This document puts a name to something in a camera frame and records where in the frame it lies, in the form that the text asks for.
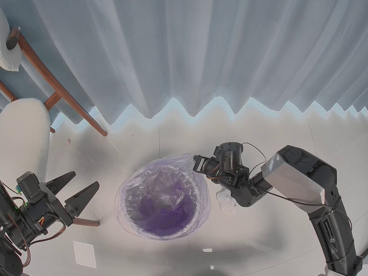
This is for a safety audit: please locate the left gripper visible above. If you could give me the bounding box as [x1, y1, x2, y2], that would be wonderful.
[19, 171, 100, 236]

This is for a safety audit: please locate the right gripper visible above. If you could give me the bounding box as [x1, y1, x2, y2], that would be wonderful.
[193, 154, 221, 180]

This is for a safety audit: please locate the purple plastic bag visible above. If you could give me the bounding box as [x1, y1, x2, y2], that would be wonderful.
[116, 152, 213, 241]

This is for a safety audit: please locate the white trash bin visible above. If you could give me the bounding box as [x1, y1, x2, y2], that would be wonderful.
[124, 166, 203, 238]

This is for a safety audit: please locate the crumpled clear plastic wrapper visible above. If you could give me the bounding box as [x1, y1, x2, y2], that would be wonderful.
[216, 187, 238, 214]

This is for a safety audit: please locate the white cushioned wooden chair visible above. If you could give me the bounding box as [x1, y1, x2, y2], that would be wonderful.
[0, 7, 108, 227]

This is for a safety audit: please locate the pale blue curtain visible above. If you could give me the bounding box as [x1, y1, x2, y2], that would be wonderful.
[0, 0, 368, 126]

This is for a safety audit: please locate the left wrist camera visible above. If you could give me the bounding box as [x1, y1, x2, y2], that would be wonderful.
[16, 171, 46, 205]

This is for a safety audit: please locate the black cable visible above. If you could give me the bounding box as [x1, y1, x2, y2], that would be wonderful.
[242, 142, 334, 209]

